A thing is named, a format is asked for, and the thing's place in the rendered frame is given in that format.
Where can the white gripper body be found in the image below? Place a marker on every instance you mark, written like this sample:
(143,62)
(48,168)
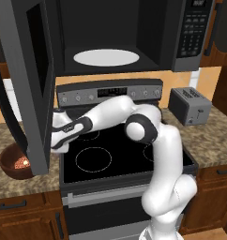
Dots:
(58,147)

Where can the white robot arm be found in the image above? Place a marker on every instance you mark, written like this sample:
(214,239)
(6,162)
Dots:
(165,150)

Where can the golden waffle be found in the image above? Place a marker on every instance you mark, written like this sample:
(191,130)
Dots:
(21,162)

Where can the brown bowl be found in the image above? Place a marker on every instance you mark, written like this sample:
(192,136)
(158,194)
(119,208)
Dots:
(9,165)

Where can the black microwave door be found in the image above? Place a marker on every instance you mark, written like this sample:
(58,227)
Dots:
(21,78)

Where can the black oven door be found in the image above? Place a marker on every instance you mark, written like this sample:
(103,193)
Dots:
(99,218)

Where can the brown wooden cupboard door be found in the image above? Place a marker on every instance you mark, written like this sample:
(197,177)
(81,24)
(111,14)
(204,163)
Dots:
(212,206)
(24,229)

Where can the white microwave turntable plate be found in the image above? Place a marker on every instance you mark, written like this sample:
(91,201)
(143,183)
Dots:
(106,57)

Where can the black microwave oven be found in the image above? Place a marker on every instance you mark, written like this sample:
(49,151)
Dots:
(168,34)

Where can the black and steel stove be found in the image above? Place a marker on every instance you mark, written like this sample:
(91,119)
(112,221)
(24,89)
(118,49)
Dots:
(96,175)

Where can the steel stove knob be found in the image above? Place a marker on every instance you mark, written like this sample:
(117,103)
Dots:
(157,92)
(78,98)
(132,93)
(91,97)
(145,92)
(64,100)

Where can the brown wooden drawer front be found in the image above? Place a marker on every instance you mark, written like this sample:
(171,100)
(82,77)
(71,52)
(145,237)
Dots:
(212,175)
(34,203)

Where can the grey toaster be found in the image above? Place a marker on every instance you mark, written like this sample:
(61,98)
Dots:
(189,106)

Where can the brown wooden wall cupboard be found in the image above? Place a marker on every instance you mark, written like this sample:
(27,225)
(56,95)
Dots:
(223,34)

